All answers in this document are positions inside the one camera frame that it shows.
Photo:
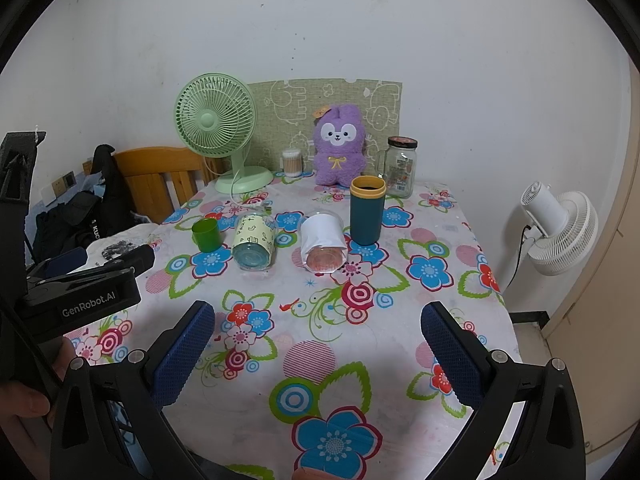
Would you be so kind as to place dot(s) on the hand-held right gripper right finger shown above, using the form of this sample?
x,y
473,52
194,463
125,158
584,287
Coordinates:
x,y
451,355

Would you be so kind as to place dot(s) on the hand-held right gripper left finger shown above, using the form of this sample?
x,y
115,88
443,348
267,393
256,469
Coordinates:
x,y
184,355

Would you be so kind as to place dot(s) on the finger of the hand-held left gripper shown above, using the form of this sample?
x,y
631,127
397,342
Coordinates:
x,y
135,259

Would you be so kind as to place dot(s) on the small green cup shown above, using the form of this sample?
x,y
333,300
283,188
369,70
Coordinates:
x,y
206,236

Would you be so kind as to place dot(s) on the teal cup with yellow rim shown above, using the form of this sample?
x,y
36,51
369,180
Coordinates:
x,y
367,217

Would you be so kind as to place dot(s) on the clear cup with white sleeve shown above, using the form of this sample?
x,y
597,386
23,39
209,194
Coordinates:
x,y
324,235

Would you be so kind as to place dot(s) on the person's left hand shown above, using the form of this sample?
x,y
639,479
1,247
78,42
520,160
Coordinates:
x,y
25,402

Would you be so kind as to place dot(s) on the white printed cloth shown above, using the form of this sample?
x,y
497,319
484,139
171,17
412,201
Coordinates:
x,y
125,240

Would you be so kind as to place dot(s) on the black bag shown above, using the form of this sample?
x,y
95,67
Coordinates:
x,y
112,195
60,225

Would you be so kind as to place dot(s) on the floral tablecloth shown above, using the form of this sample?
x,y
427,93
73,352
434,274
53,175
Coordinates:
x,y
310,310

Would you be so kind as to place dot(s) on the beige wardrobe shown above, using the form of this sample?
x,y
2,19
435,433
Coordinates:
x,y
600,310

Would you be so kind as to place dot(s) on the green desk fan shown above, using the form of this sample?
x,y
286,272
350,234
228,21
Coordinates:
x,y
215,121

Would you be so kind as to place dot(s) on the white clip fan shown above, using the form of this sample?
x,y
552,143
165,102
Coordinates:
x,y
560,230

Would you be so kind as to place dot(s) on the cotton swab container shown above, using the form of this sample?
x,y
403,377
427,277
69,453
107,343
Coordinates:
x,y
292,164

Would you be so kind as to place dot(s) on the glass jar with black lid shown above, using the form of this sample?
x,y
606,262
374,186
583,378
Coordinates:
x,y
400,172

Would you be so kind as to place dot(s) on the purple plush toy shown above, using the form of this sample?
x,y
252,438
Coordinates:
x,y
340,160

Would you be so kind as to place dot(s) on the wall socket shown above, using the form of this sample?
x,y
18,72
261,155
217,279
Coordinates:
x,y
69,178

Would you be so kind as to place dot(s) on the white wall switch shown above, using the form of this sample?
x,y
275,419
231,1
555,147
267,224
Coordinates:
x,y
47,191

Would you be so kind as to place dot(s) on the green printed wall mat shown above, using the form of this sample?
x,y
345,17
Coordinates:
x,y
295,102

